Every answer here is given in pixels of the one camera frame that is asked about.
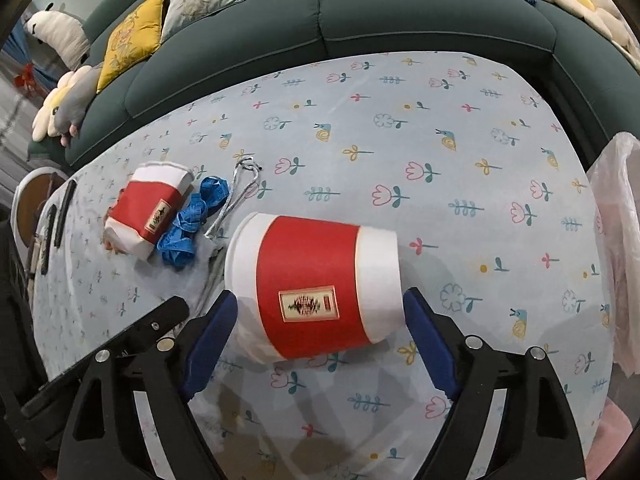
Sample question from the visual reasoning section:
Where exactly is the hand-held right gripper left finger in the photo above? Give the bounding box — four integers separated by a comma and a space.
57, 290, 239, 480

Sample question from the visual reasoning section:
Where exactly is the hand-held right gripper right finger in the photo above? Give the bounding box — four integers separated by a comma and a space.
401, 286, 587, 480

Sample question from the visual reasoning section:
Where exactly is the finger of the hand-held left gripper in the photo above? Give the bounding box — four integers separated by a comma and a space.
20, 296, 191, 418

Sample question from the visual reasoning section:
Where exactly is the small red paper cup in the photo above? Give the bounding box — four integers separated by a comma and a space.
103, 161, 195, 261

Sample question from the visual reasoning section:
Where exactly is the large red paper cup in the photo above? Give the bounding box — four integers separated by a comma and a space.
224, 212, 405, 363

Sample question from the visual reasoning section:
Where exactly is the trash bin with white bag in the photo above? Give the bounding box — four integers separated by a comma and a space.
586, 131, 640, 378

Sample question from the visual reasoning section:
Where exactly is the blue ribbon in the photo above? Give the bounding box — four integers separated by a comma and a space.
156, 175, 231, 267

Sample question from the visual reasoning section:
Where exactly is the slim black remote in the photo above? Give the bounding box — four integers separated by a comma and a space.
54, 179, 77, 247

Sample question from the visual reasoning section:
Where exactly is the floral light blue tablecloth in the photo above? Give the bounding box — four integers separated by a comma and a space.
30, 50, 618, 480

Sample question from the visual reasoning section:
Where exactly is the grey plush toy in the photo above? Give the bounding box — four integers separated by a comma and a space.
52, 64, 103, 148

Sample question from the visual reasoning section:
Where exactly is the small white flower cushion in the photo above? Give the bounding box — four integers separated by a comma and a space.
31, 69, 83, 142

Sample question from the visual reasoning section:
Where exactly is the white sheer curtain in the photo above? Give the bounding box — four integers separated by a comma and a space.
0, 45, 33, 171

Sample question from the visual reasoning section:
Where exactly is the red curtain bow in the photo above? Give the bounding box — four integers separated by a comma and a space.
14, 62, 40, 92

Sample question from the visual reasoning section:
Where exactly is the small yellow embroidered pillow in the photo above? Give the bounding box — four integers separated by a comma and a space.
96, 0, 167, 93

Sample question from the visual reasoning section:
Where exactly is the white panda plush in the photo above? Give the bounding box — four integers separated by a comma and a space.
22, 2, 93, 72

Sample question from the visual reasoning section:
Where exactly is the dark green sofa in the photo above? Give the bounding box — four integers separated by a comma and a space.
27, 0, 640, 166

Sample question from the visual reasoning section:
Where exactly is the grey string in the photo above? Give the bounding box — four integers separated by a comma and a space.
204, 156, 263, 240

